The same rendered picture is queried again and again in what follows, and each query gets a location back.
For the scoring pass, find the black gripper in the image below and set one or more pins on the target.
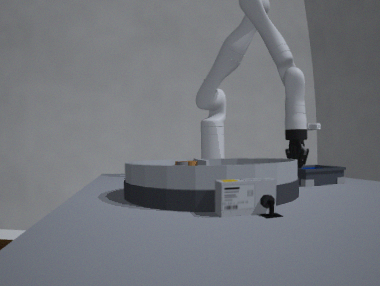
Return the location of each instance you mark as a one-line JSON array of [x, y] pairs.
[[296, 139]]

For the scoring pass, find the grey metal bushing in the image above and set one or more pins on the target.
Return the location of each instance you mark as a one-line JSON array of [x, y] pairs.
[[182, 163]]

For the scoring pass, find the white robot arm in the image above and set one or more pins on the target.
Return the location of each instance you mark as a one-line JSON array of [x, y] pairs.
[[230, 57]]

